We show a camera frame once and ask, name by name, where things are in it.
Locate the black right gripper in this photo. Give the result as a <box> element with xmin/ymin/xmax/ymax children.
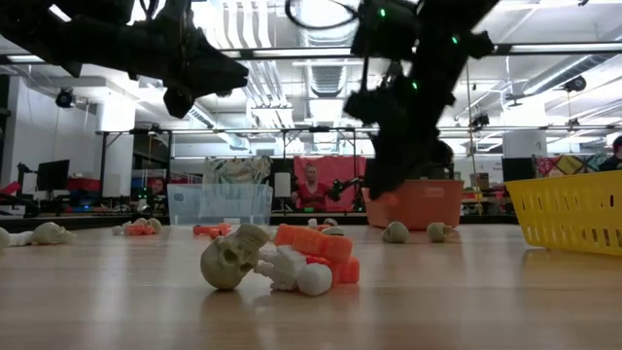
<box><xmin>343</xmin><ymin>72</ymin><xmax>456</xmax><ymax>200</ymax></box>

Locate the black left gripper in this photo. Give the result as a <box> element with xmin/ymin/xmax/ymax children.
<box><xmin>128</xmin><ymin>0</ymin><xmax>250</xmax><ymax>120</ymax></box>

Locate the yellow plastic basket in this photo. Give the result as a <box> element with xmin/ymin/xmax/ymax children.
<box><xmin>503</xmin><ymin>169</ymin><xmax>622</xmax><ymax>258</ymax></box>

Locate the orange plastic bin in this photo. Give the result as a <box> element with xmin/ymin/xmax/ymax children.
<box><xmin>363</xmin><ymin>179</ymin><xmax>466</xmax><ymax>231</ymax></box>

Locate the red backdrop cloth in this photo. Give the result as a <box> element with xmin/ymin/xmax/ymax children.
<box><xmin>293</xmin><ymin>155</ymin><xmax>368</xmax><ymax>214</ymax></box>

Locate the black overhead gantry beam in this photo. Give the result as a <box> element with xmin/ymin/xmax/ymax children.
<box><xmin>0</xmin><ymin>42</ymin><xmax>622</xmax><ymax>67</ymax></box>

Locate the brown cardboard box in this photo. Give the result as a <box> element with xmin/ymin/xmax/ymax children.
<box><xmin>468</xmin><ymin>172</ymin><xmax>491</xmax><ymax>191</ymax></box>

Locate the patterned hanging cloth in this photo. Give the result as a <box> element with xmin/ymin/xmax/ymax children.
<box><xmin>202</xmin><ymin>156</ymin><xmax>273</xmax><ymax>186</ymax></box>

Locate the white sign board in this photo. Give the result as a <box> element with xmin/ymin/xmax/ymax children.
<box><xmin>274</xmin><ymin>172</ymin><xmax>292</xmax><ymax>199</ymax></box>

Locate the black computer monitor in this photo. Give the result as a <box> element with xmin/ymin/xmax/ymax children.
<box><xmin>36</xmin><ymin>158</ymin><xmax>71</xmax><ymax>193</ymax></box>
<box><xmin>501</xmin><ymin>157</ymin><xmax>535</xmax><ymax>183</ymax></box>

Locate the clear plastic bin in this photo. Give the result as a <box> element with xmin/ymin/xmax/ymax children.
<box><xmin>166</xmin><ymin>183</ymin><xmax>274</xmax><ymax>228</ymax></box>

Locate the red storage bin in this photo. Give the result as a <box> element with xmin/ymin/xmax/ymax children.
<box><xmin>66</xmin><ymin>177</ymin><xmax>102</xmax><ymax>193</ymax></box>

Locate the colourful patchwork quilt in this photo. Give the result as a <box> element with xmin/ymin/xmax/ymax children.
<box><xmin>532</xmin><ymin>154</ymin><xmax>608</xmax><ymax>179</ymax></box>

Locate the black background rig frame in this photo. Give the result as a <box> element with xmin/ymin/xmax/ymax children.
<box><xmin>96</xmin><ymin>124</ymin><xmax>622</xmax><ymax>215</ymax></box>

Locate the thin hanging cord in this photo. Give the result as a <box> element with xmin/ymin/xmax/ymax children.
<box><xmin>464</xmin><ymin>62</ymin><xmax>480</xmax><ymax>215</ymax></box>

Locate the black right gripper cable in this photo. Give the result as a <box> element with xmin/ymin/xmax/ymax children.
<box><xmin>284</xmin><ymin>0</ymin><xmax>363</xmax><ymax>31</ymax></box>

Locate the silver ventilation duct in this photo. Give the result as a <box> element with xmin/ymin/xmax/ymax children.
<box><xmin>295</xmin><ymin>18</ymin><xmax>363</xmax><ymax>157</ymax></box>

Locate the black ceiling camera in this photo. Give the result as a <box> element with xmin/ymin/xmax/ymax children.
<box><xmin>54</xmin><ymin>87</ymin><xmax>77</xmax><ymax>110</ymax></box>
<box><xmin>563</xmin><ymin>75</ymin><xmax>588</xmax><ymax>93</ymax></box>

